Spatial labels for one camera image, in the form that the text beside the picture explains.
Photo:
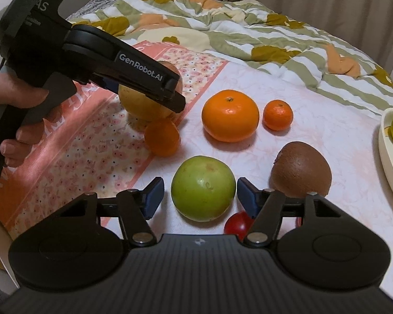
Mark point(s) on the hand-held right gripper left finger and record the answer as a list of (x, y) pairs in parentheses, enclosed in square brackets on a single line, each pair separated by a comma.
[(155, 193)]

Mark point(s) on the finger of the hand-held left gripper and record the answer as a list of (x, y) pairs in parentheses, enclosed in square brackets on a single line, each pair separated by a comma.
[(172, 102)]

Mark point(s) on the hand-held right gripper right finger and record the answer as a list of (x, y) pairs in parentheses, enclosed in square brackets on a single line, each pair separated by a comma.
[(245, 193)]

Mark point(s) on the yellow-brown apple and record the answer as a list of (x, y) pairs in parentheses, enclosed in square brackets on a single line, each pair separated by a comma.
[(140, 106)]

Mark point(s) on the small red fruit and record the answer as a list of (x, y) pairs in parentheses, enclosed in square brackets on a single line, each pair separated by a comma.
[(235, 225)]

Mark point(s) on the small orange mandarin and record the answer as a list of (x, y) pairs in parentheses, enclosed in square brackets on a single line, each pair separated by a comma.
[(277, 115), (162, 137)]

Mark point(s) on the green apple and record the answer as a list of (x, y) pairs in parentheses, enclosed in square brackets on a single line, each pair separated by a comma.
[(203, 188)]

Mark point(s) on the large orange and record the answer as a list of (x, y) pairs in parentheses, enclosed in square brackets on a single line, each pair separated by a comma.
[(230, 116)]

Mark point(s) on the brown kiwi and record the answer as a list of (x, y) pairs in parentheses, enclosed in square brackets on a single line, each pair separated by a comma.
[(301, 170)]

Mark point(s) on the cream bowl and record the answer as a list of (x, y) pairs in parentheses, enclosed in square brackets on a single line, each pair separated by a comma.
[(388, 157)]

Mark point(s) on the person's left hand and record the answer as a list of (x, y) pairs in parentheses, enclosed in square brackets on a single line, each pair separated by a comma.
[(19, 91)]

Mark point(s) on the grey patterned pillow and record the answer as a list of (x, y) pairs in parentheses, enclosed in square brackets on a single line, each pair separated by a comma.
[(91, 6)]

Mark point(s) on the striped floral blanket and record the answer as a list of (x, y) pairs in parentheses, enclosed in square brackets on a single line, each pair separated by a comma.
[(235, 36)]

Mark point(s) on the pink floral towel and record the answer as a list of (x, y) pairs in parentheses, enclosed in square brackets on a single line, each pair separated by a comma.
[(314, 130)]

